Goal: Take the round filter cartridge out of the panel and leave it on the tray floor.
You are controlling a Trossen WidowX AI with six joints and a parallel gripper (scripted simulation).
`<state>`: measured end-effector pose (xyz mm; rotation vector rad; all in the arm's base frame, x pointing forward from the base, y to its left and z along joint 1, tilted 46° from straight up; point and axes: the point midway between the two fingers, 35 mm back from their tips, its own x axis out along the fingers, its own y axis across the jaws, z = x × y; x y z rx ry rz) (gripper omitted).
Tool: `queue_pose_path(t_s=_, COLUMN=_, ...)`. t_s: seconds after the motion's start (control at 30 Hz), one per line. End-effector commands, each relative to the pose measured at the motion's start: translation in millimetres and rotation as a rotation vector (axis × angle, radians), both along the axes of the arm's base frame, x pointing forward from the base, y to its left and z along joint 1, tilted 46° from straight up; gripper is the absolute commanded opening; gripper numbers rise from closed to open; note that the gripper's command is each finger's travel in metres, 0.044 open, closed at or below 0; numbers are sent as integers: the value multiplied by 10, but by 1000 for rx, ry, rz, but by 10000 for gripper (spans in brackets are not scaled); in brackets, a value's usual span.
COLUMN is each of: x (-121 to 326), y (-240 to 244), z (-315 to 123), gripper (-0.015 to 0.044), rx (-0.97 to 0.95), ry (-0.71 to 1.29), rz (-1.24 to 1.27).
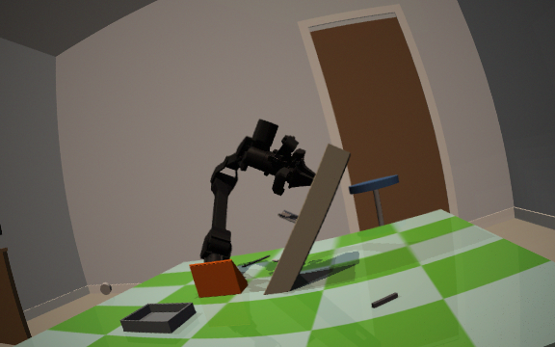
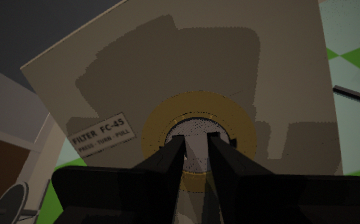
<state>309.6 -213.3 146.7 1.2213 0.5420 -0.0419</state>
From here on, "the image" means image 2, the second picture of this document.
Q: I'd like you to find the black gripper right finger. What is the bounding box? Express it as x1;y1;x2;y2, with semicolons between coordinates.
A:
208;134;360;224

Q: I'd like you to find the dark grey flat bar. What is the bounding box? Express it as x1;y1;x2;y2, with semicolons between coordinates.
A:
332;85;360;100

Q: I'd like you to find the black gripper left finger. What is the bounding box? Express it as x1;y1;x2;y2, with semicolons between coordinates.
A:
51;135;185;224

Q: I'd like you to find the beige cylinder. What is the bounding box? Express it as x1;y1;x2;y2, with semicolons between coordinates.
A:
165;117;230;173

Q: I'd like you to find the dark tan service panel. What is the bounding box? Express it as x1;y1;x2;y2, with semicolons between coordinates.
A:
20;0;343;224

